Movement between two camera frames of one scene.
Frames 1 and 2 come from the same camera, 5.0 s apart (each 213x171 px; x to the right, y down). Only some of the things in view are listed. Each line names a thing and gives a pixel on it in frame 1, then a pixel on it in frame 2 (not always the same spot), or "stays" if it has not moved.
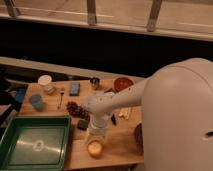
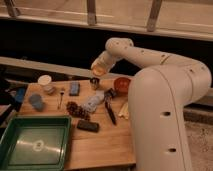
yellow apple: x=95 y=149 to x=99 y=71
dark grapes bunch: x=77 y=111 stays
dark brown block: x=82 y=124 stays
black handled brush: x=113 y=116 stays
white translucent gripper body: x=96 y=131 to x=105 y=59
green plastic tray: x=36 y=143 stays
